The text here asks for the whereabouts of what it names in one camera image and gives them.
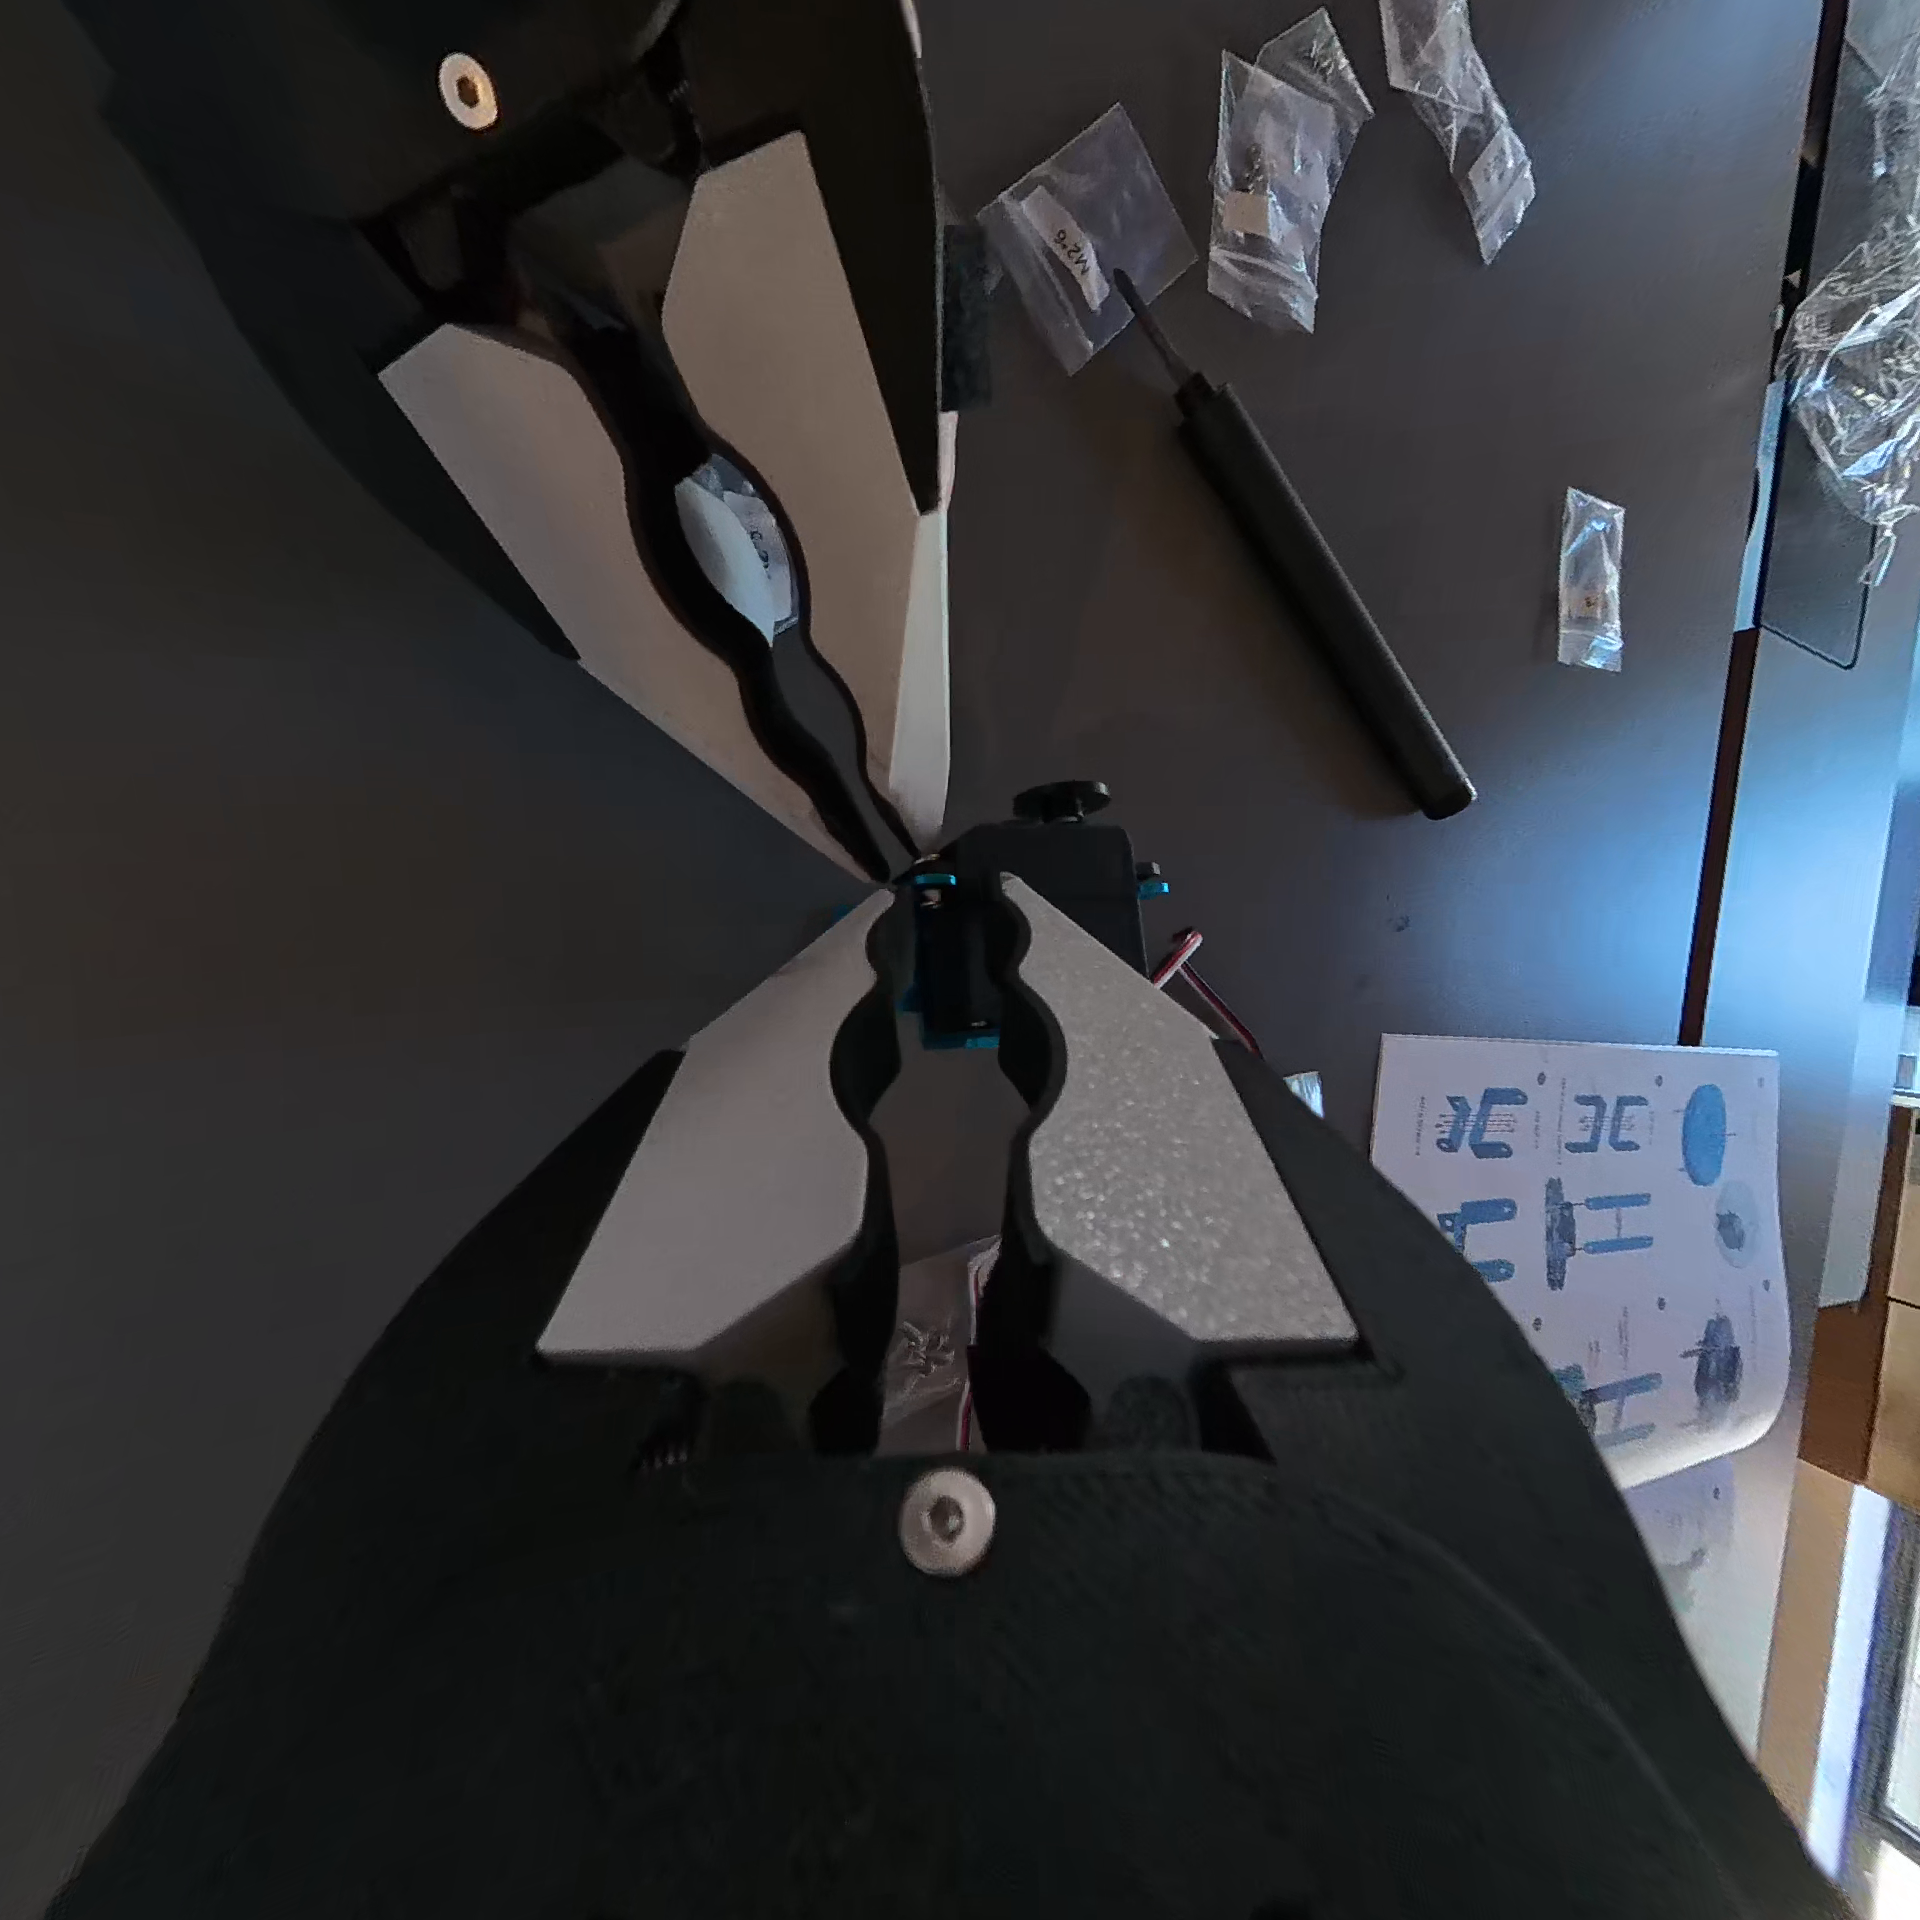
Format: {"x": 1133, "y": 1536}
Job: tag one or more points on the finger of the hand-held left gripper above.
{"x": 524, "y": 480}
{"x": 809, "y": 375}

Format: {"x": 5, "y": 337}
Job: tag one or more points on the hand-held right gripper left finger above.
{"x": 721, "y": 1200}

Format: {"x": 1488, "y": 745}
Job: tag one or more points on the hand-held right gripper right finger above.
{"x": 1171, "y": 1200}

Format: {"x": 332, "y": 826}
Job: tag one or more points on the black servo with blue bracket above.
{"x": 1049, "y": 885}

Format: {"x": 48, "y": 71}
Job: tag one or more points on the dark grey desk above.
{"x": 300, "y": 902}

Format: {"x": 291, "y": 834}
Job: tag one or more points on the clear bag of small screws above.
{"x": 931, "y": 1336}

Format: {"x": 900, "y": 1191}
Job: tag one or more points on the clear bag with white label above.
{"x": 1080, "y": 224}

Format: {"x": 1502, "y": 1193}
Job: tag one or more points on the white instruction booklet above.
{"x": 1620, "y": 1231}

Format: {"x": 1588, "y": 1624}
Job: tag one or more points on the black screwdriver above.
{"x": 1306, "y": 557}

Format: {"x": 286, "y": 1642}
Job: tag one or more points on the long clear parts bag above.
{"x": 1464, "y": 120}

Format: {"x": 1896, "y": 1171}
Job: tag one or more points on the clear bag with brass part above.
{"x": 1588, "y": 579}

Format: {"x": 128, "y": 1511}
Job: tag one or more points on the crumpled clear plastic wrap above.
{"x": 1861, "y": 390}

